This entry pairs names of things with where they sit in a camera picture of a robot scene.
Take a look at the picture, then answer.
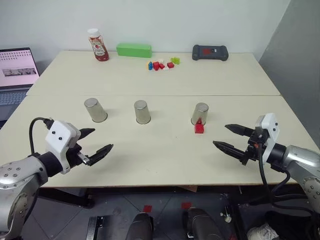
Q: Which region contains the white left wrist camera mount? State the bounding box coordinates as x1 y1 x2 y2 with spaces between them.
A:
44 120 82 175

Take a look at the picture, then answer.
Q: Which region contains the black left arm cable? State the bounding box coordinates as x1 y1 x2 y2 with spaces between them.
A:
28 116 54 157

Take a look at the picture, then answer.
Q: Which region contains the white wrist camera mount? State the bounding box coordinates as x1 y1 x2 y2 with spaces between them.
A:
44 120 82 175
254 112 280 166

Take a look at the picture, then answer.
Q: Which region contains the green rectangular box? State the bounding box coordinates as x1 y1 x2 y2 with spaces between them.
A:
115 42 154 59

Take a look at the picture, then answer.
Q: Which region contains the black table frame bar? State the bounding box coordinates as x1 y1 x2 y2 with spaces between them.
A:
37 187 96 209

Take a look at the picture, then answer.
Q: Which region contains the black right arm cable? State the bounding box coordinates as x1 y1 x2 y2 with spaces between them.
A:
257 147 320 219

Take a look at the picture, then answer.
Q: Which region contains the grey open laptop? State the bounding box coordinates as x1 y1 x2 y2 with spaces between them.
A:
0 47 41 121

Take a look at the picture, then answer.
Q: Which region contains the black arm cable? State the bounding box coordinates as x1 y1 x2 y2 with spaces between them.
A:
28 116 54 157
257 147 320 219

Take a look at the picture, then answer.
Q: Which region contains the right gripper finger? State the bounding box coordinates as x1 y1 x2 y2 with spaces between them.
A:
212 140 248 161
224 123 254 137

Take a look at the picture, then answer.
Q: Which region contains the white shoe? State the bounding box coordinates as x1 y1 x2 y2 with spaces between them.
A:
247 222 280 240

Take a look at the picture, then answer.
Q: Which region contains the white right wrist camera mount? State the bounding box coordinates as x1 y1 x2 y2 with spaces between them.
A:
254 112 280 166

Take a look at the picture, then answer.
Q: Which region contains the dark grey handheld device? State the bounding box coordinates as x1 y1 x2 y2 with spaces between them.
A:
191 44 230 62

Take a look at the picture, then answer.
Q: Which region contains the upturned metal cup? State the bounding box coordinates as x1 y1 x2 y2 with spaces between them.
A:
83 97 109 123
133 100 152 125
190 102 210 126

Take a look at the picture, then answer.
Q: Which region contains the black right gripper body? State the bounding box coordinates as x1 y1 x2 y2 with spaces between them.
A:
240 126 270 167

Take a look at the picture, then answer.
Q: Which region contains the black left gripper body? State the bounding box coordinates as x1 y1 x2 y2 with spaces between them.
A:
65 129 90 169

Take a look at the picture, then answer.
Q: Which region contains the ketchup bottle with white cap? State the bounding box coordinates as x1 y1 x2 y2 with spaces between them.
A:
87 28 110 62

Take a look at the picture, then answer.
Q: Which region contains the dark rounded shape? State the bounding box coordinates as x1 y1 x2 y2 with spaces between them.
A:
124 212 155 240
183 207 224 240

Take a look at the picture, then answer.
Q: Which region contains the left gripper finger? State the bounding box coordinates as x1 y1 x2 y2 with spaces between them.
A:
87 143 115 167
79 127 97 142

